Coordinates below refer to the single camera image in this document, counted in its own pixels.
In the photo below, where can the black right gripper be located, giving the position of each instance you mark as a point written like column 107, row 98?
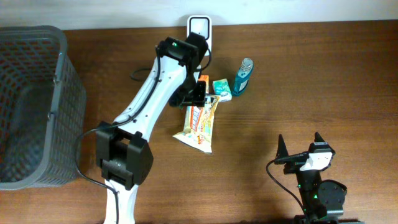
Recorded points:
column 282, row 150

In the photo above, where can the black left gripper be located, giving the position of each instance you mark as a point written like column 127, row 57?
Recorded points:
column 198, row 99

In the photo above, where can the orange tissue pack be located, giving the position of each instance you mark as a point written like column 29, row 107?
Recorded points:
column 205, row 78

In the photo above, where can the green tissue pack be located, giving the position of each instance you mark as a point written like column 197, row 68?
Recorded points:
column 221, row 88

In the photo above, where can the yellow snack bag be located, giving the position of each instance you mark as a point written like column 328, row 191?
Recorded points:
column 198, row 125

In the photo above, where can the teal mouthwash bottle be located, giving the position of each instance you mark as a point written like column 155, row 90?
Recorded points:
column 242, row 77

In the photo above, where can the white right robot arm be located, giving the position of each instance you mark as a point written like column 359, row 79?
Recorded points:
column 321, row 200

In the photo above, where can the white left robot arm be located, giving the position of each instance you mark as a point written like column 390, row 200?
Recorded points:
column 122, row 147

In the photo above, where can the white barcode scanner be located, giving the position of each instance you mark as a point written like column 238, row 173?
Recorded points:
column 202, row 25

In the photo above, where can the grey plastic lattice basket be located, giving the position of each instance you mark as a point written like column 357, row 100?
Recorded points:
column 43, row 105

